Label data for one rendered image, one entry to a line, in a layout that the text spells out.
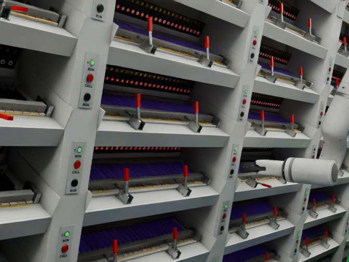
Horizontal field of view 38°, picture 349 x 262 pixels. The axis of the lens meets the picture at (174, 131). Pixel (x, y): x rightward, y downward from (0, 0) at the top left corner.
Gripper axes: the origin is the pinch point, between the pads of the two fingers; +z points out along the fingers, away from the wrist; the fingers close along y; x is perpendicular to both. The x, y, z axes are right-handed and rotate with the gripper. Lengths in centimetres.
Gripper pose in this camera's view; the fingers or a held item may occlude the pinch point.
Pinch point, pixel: (247, 166)
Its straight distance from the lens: 181.3
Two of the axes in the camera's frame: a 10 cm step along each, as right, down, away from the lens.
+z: -8.0, -0.2, 6.0
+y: -6.0, -0.3, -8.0
